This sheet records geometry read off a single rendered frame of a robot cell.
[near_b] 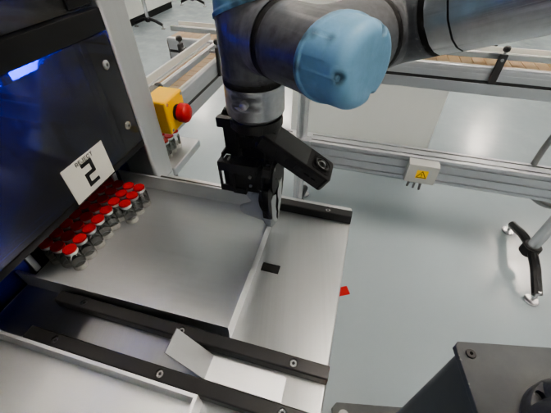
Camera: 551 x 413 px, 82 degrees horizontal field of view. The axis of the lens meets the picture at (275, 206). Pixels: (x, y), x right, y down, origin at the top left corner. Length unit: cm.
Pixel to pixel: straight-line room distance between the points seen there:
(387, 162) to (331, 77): 121
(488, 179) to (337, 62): 135
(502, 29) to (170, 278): 50
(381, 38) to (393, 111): 171
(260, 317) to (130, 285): 21
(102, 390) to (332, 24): 47
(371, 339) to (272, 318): 103
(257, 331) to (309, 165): 24
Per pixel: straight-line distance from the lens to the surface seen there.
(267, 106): 39
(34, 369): 55
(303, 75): 29
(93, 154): 56
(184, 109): 70
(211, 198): 65
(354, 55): 27
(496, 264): 196
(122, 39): 61
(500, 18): 35
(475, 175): 154
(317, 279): 52
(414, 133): 207
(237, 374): 46
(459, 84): 130
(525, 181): 161
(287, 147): 43
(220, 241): 57
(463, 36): 36
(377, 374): 144
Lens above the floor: 131
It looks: 44 degrees down
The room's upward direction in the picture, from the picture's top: straight up
